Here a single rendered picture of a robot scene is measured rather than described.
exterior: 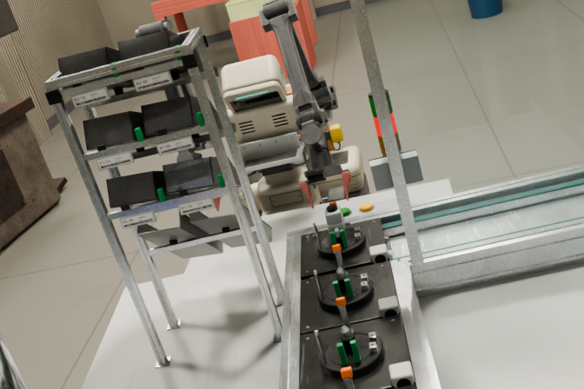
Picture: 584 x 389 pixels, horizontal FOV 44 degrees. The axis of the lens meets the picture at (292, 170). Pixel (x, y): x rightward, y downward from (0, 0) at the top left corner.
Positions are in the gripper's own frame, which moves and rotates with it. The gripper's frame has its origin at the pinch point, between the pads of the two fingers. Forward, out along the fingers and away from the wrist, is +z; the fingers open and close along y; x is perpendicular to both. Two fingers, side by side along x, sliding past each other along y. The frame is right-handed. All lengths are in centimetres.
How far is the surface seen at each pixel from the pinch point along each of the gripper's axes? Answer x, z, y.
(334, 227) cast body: -0.9, 7.3, -0.2
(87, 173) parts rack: -39, -12, -52
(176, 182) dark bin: -27.3, -7.5, -33.9
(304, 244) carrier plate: 11.1, 8.4, -10.5
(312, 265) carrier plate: 0.7, 16.0, -8.2
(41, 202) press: 330, -116, -251
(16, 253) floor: 287, -70, -252
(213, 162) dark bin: -28.1, -10.1, -23.8
